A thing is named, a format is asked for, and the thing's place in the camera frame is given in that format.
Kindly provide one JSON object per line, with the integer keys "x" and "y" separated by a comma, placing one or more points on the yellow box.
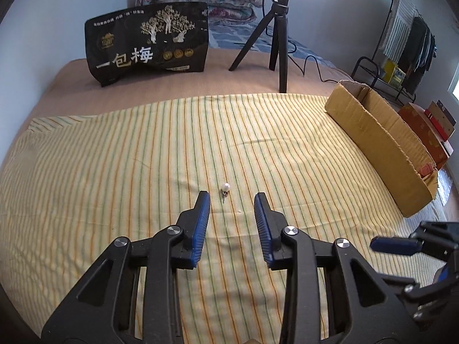
{"x": 396, "y": 73}

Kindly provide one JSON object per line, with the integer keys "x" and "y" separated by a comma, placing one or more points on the dark hanging clothes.
{"x": 416, "y": 53}

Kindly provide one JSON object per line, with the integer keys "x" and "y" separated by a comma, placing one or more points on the red flat box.
{"x": 439, "y": 127}

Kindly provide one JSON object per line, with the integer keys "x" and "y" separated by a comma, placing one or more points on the tan bed mattress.
{"x": 179, "y": 86}

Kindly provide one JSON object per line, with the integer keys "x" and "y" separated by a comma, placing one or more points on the pearl earring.
{"x": 226, "y": 187}

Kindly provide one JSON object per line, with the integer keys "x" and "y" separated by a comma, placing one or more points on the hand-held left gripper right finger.
{"x": 261, "y": 229}

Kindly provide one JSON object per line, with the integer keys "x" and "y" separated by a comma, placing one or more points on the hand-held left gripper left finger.
{"x": 200, "y": 229}

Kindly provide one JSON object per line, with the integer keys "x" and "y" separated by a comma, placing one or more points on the black metal clothes rack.
{"x": 362, "y": 65}

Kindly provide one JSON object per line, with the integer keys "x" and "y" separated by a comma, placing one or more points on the yellow striped cloth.
{"x": 125, "y": 172}

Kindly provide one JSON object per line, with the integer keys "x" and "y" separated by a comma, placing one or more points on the clear plastic sheet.
{"x": 444, "y": 186}

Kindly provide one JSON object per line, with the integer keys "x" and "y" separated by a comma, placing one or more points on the tan flat box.
{"x": 443, "y": 113}

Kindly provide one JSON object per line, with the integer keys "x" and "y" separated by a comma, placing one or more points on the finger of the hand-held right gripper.
{"x": 423, "y": 292}
{"x": 391, "y": 244}

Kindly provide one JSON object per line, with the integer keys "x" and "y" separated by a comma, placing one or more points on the cardboard box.
{"x": 387, "y": 150}

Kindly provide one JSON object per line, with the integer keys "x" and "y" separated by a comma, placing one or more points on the black tripod stand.
{"x": 281, "y": 43}

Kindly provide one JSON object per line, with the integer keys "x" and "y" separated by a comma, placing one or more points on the striped hanging towel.
{"x": 398, "y": 32}

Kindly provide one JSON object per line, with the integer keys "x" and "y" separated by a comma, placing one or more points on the blue patterned bed sheet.
{"x": 229, "y": 36}

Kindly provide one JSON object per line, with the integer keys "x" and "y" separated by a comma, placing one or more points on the black printed snack bag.
{"x": 143, "y": 61}

